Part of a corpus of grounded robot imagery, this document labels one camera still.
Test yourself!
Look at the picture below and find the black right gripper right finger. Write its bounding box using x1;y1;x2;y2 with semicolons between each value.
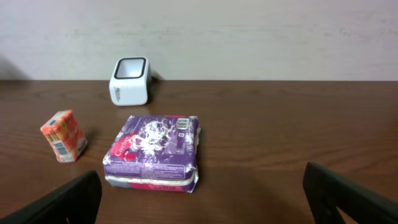
303;162;397;223

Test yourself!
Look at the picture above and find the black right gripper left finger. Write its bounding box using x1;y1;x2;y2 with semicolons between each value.
1;170;102;224

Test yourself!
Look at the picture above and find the purple pad package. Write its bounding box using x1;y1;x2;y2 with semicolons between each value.
103;115;201;193

